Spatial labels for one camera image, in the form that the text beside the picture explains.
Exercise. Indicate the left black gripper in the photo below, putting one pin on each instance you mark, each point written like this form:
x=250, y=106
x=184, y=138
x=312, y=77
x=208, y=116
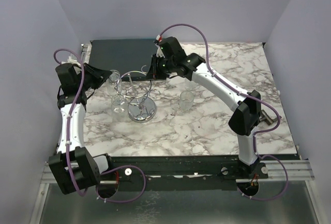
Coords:
x=99, y=76

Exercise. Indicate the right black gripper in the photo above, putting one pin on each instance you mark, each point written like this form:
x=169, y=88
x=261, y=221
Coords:
x=154, y=73

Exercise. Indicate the clear wine glass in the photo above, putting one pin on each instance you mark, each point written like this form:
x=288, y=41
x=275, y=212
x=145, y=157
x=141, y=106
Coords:
x=118, y=104
x=112, y=82
x=186, y=100

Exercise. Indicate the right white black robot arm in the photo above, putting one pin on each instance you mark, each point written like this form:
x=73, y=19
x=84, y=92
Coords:
x=171, y=58

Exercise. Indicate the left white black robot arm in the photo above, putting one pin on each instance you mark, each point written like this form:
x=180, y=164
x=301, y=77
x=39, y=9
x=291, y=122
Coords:
x=72, y=120

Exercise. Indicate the chrome wine glass rack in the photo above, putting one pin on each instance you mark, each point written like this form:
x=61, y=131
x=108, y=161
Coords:
x=136, y=90

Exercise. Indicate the dark flat rack box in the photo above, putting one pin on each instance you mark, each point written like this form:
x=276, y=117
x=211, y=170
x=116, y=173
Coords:
x=123, y=55

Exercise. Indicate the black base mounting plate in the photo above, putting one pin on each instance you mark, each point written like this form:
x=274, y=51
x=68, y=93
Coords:
x=162, y=173

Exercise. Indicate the dark metal T tool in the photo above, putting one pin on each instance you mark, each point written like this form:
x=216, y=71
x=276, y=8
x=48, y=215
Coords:
x=267, y=119

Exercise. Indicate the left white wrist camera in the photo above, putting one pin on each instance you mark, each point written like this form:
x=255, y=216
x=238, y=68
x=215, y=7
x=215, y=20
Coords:
x=73, y=60

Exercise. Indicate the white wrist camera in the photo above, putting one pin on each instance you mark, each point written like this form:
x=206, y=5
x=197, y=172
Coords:
x=158, y=41
x=73, y=60

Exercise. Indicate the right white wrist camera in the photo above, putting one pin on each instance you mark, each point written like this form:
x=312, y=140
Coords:
x=158, y=41

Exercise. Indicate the aluminium frame rail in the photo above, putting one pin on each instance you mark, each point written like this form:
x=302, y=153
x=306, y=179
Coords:
x=281, y=170

